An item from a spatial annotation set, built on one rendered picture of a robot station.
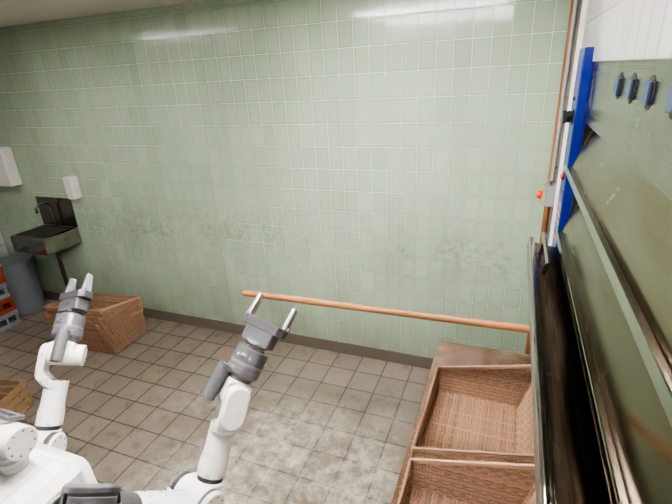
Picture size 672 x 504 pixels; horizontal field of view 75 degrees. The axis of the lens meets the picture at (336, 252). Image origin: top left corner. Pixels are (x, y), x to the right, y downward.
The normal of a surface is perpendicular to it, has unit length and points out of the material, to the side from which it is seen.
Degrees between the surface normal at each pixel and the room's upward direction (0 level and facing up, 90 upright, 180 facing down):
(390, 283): 90
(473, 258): 90
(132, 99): 90
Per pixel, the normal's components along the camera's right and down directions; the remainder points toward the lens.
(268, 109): -0.36, 0.37
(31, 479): -0.05, -0.93
